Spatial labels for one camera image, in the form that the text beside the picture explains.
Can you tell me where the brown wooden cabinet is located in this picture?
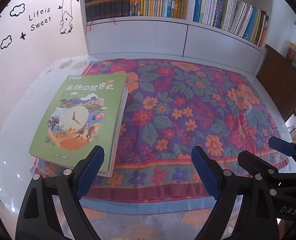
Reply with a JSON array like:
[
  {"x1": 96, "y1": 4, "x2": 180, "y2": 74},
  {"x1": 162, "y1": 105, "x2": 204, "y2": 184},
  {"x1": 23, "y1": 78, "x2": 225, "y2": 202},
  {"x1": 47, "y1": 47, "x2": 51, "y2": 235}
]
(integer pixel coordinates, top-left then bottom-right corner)
[{"x1": 256, "y1": 45, "x2": 296, "y2": 121}]

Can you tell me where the floral quilted mat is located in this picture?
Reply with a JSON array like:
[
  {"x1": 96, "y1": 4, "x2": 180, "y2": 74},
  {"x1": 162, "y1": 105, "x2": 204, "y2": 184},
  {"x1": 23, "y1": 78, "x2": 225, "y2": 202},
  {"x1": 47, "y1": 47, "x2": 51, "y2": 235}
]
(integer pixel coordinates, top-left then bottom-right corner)
[{"x1": 32, "y1": 57, "x2": 295, "y2": 215}]

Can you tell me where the green world history book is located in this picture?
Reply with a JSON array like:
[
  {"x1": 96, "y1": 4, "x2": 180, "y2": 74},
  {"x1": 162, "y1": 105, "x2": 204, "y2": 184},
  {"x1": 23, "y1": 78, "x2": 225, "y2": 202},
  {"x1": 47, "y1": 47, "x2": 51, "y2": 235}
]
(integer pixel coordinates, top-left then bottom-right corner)
[{"x1": 29, "y1": 73, "x2": 128, "y2": 177}]

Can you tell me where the white bookshelf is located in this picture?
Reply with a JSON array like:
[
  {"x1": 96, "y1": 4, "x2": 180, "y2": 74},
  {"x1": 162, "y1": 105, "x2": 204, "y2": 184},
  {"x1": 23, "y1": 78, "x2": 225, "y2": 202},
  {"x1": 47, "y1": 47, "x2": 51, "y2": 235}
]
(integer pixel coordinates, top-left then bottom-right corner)
[{"x1": 80, "y1": 0, "x2": 274, "y2": 73}]

